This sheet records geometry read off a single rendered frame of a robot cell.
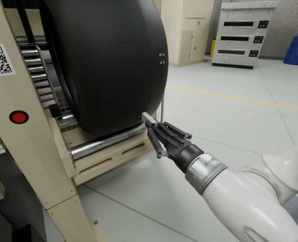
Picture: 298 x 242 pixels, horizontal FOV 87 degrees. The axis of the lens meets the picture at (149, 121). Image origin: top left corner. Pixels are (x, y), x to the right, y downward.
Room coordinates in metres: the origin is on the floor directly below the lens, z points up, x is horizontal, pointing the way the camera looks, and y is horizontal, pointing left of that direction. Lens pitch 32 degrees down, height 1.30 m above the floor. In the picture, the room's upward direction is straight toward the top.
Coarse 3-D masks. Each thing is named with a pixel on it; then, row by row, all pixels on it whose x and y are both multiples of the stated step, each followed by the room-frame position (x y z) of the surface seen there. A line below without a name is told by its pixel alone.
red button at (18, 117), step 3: (15, 114) 0.40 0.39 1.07; (18, 114) 0.40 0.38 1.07; (21, 114) 0.41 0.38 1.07; (24, 114) 0.41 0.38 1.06; (12, 117) 0.40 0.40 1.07; (15, 117) 0.40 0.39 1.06; (18, 117) 0.40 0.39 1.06; (21, 117) 0.40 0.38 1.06; (24, 117) 0.41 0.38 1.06; (15, 120) 0.40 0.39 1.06; (18, 120) 0.40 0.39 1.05; (21, 120) 0.40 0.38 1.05; (24, 120) 0.41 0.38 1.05
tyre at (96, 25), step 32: (64, 0) 0.43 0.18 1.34; (96, 0) 0.43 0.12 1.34; (128, 0) 0.49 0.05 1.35; (64, 32) 0.41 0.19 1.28; (96, 32) 0.40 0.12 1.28; (128, 32) 0.44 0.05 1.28; (160, 32) 0.50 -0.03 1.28; (64, 64) 0.80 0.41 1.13; (96, 64) 0.37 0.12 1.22; (128, 64) 0.41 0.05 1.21; (96, 96) 0.37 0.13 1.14; (128, 96) 0.41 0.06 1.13; (160, 96) 0.49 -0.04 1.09; (96, 128) 0.41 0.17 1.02
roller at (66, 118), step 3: (63, 114) 0.67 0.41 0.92; (66, 114) 0.67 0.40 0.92; (69, 114) 0.67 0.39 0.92; (72, 114) 0.67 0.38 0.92; (57, 117) 0.64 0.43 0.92; (60, 117) 0.64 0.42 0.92; (63, 117) 0.65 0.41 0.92; (66, 117) 0.65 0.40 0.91; (69, 117) 0.66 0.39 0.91; (72, 117) 0.66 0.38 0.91; (60, 120) 0.63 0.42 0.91; (63, 120) 0.64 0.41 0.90; (66, 120) 0.65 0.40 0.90; (69, 120) 0.65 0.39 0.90; (72, 120) 0.66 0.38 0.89; (75, 120) 0.68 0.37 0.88; (60, 123) 0.63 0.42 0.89; (63, 123) 0.64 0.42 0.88
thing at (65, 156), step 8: (48, 112) 0.64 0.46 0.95; (56, 120) 0.62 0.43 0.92; (56, 128) 0.51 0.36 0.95; (56, 136) 0.46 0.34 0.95; (56, 144) 0.41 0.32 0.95; (64, 144) 0.41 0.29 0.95; (64, 152) 0.37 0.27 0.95; (64, 160) 0.35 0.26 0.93; (72, 160) 0.39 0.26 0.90; (64, 168) 0.35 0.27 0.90; (72, 168) 0.36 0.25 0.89; (72, 176) 0.36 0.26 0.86
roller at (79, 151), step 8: (128, 128) 0.55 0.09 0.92; (136, 128) 0.56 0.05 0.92; (144, 128) 0.57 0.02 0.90; (104, 136) 0.49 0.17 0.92; (112, 136) 0.50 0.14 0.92; (120, 136) 0.51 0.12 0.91; (128, 136) 0.53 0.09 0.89; (80, 144) 0.45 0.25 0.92; (88, 144) 0.45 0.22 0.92; (96, 144) 0.45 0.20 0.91; (104, 144) 0.47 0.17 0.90; (72, 152) 0.41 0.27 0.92; (80, 152) 0.42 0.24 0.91; (88, 152) 0.43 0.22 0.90
